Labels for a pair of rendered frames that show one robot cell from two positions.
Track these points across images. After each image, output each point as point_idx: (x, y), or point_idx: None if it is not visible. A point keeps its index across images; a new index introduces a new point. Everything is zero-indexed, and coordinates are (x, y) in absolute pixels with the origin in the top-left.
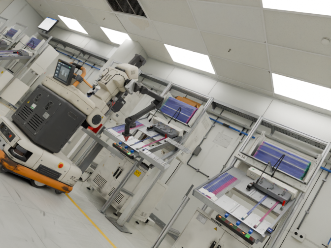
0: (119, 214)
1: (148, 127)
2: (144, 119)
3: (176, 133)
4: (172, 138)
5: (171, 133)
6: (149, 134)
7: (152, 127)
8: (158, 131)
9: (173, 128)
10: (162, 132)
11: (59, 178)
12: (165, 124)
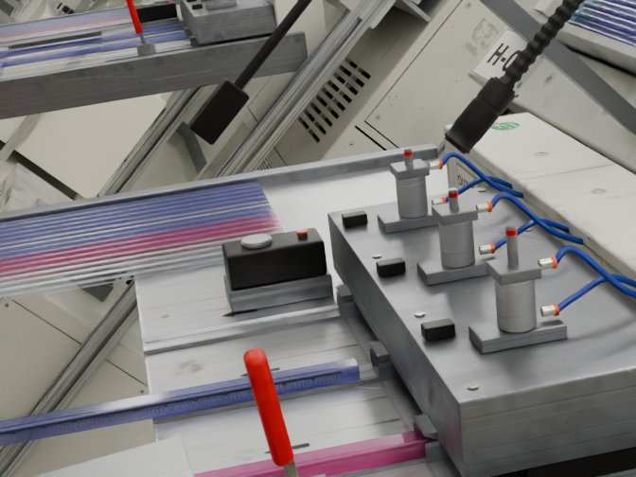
0: None
1: (241, 251)
2: (379, 176)
3: (631, 364)
4: (524, 473)
5: (511, 356)
6: (191, 355)
7: (336, 259)
8: (368, 324)
9: (631, 271)
10: (394, 341)
11: None
12: (539, 209)
